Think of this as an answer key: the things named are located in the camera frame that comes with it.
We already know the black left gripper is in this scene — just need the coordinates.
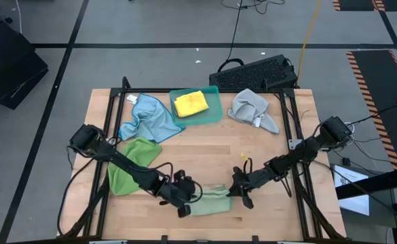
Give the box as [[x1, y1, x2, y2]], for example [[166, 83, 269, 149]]
[[157, 169, 202, 219]]

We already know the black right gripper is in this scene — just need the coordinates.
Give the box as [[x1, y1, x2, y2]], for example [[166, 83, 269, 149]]
[[226, 165, 278, 209]]

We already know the pale green microfiber towel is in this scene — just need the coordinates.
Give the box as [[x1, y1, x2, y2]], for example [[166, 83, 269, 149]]
[[186, 184, 233, 217]]

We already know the bright green microfiber towel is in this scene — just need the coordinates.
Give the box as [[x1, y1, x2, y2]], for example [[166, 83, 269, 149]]
[[107, 136, 163, 197]]

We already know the teal plastic bin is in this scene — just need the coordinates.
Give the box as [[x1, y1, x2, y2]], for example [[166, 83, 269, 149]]
[[169, 85, 224, 127]]

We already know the yellow microfiber towel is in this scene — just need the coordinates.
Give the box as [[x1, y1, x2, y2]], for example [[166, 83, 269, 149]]
[[174, 90, 210, 119]]

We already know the light grey microfiber towel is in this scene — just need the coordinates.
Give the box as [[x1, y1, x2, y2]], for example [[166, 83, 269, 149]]
[[227, 88, 280, 135]]

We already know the light blue microfiber towel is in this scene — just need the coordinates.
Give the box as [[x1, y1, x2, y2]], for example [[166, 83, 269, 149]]
[[118, 92, 185, 144]]

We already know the black perforated computer case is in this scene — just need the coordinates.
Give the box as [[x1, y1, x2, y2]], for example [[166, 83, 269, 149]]
[[208, 54, 299, 90]]

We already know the white monitor screen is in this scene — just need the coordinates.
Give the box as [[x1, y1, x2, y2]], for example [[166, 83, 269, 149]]
[[333, 164, 371, 217]]

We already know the black support beam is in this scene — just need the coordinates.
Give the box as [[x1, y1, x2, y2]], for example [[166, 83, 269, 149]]
[[335, 165, 397, 201]]

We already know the black orange-striped floor mat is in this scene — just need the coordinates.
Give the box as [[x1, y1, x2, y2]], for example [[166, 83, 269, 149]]
[[345, 49, 397, 170], [332, 0, 397, 12]]

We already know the black equipment case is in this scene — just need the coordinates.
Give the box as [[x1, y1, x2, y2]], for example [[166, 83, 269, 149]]
[[0, 18, 50, 110]]

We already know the black left camera cable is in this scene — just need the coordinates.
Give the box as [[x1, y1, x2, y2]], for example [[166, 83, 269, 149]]
[[150, 161, 204, 204]]

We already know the black camera cable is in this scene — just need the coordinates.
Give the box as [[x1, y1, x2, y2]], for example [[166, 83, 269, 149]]
[[150, 161, 204, 204], [242, 157, 254, 176]]

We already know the black right camera cable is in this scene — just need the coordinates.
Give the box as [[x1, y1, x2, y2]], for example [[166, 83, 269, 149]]
[[242, 157, 254, 176]]

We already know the black metal table frame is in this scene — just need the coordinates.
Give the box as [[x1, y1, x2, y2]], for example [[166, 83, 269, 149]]
[[57, 76, 347, 244]]

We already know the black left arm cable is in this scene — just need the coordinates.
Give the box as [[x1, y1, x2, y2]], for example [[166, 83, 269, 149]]
[[57, 159, 96, 237]]

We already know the black hanging cable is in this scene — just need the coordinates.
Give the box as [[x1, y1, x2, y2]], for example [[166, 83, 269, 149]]
[[217, 0, 253, 73]]

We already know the yellow hanging cable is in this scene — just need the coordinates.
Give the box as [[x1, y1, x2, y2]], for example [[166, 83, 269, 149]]
[[296, 0, 324, 84]]

